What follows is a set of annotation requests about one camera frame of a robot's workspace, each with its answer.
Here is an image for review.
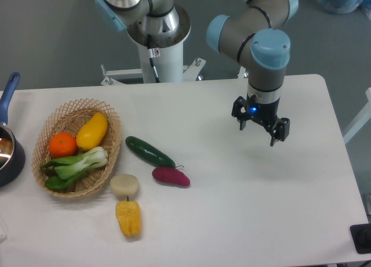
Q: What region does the dark blue saucepan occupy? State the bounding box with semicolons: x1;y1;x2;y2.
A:
1;72;26;187

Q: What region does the yellow mango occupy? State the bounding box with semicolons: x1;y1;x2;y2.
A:
76;113;108;151

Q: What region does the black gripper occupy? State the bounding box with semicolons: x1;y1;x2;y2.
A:
231;96;290;147

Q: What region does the yellow bell pepper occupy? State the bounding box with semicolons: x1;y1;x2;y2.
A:
115;196;142;238

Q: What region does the purple sweet potato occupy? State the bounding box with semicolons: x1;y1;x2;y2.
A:
152;167;191;187

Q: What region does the orange fruit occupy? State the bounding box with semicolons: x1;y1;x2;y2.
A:
49;132;78;158

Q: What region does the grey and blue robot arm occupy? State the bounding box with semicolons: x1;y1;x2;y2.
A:
95;0;299;143

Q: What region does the dark green cucumber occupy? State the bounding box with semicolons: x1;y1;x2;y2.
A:
125;136;176;168

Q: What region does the white frame at right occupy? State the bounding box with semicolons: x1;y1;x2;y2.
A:
343;88;370;144

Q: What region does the green bok choy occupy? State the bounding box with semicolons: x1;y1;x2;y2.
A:
40;146;108;190

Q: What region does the black device at table edge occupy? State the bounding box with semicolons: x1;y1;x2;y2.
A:
350;223;371;254

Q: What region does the woven wicker basket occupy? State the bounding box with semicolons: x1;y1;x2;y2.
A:
31;98;122;200

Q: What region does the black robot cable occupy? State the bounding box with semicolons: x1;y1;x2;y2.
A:
146;34;161;84

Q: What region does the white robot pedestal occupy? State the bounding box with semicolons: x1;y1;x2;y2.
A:
101;42;206;86

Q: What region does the beige round mushroom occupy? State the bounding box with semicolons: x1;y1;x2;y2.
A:
110;174;139;200

